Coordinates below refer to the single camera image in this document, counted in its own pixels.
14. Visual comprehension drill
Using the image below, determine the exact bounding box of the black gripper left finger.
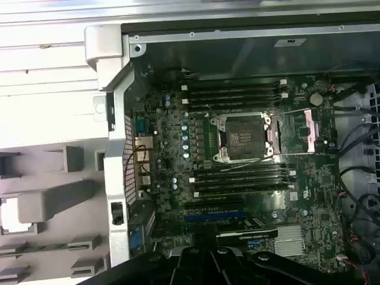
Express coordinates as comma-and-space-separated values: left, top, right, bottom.
80, 230, 216, 285

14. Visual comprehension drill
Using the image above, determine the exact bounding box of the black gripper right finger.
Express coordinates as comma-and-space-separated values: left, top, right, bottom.
212, 230, 371, 285

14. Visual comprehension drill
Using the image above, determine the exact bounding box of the thin metal locking lever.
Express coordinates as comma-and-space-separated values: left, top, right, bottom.
226, 156, 282, 172
207, 103, 227, 119

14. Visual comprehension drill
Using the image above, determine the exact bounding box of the metal socket cover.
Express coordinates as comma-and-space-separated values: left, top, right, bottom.
268, 108, 321, 156

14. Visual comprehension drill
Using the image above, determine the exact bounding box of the silver CPU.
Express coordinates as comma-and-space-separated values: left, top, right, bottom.
0, 197, 19, 227

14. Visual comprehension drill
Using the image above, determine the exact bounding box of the black graphics card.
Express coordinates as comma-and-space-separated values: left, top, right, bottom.
213, 218, 279, 240

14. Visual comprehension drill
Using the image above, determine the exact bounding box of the silver finned chipset heatsink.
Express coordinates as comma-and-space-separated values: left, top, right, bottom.
274, 225, 306, 257

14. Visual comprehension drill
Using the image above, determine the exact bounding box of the black expansion slot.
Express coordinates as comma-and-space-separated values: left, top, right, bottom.
184, 201, 243, 210

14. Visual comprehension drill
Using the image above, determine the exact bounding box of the black RAM slot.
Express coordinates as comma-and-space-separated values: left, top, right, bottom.
189, 169, 297, 183
188, 99, 283, 113
195, 177, 290, 191
186, 85, 283, 98
192, 184, 293, 198
194, 163, 290, 176
181, 91, 289, 106
180, 77, 288, 91

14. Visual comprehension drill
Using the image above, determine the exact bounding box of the green motherboard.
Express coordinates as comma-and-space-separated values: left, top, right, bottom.
130, 72, 344, 270

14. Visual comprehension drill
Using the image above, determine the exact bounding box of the grey parts rack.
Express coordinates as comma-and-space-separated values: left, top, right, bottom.
0, 144, 112, 285

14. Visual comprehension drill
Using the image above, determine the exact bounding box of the black open PC case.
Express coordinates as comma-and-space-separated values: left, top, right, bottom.
84, 8, 380, 285

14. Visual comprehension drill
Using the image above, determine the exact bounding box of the grey plastic case latch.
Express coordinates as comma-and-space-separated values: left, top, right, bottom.
84, 24, 133, 91

